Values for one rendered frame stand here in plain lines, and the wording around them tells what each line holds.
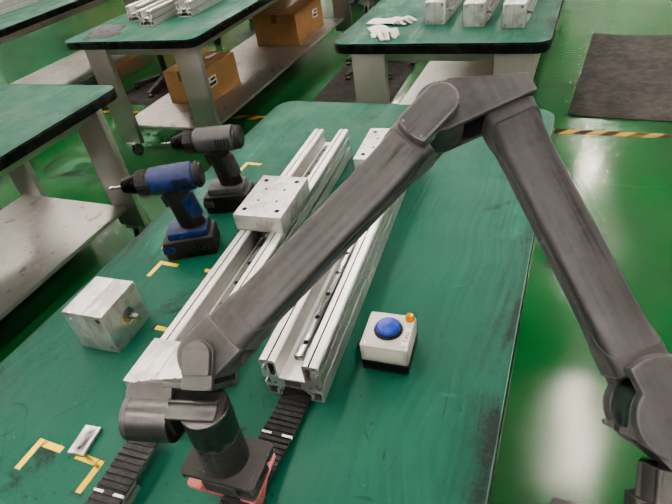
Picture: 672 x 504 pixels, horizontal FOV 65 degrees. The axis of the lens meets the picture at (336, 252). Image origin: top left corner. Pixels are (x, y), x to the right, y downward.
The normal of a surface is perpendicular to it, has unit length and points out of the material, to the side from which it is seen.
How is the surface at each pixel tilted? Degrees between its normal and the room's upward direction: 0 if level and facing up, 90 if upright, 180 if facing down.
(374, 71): 90
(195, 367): 43
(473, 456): 0
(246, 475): 1
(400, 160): 52
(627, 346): 32
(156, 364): 0
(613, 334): 37
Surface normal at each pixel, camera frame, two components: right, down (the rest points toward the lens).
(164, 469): -0.13, -0.78
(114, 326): 0.94, 0.10
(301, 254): -0.22, -0.18
